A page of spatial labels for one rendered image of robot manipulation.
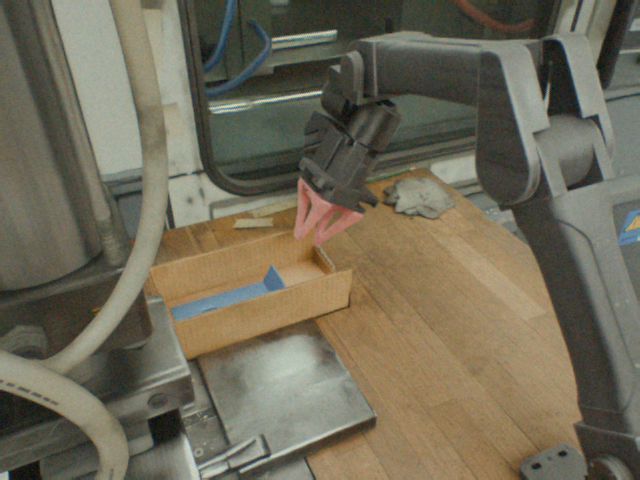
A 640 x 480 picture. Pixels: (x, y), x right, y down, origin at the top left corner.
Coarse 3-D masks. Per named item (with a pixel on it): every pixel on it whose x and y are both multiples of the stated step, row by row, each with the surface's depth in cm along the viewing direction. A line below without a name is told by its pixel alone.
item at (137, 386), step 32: (160, 320) 38; (128, 352) 35; (160, 352) 35; (96, 384) 33; (128, 384) 33; (160, 384) 33; (192, 384) 35; (0, 416) 33; (32, 416) 32; (128, 416) 34; (160, 416) 37; (0, 448) 31; (32, 448) 32; (64, 448) 33; (96, 448) 33; (160, 448) 35
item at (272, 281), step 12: (276, 276) 79; (240, 288) 81; (252, 288) 81; (264, 288) 81; (276, 288) 79; (204, 300) 79; (216, 300) 79; (228, 300) 79; (240, 300) 79; (180, 312) 77; (192, 312) 77; (204, 312) 77
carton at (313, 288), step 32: (192, 256) 77; (224, 256) 79; (256, 256) 82; (288, 256) 84; (320, 256) 84; (160, 288) 77; (192, 288) 80; (224, 288) 81; (288, 288) 72; (320, 288) 74; (192, 320) 68; (224, 320) 70; (256, 320) 72; (288, 320) 75; (192, 352) 71
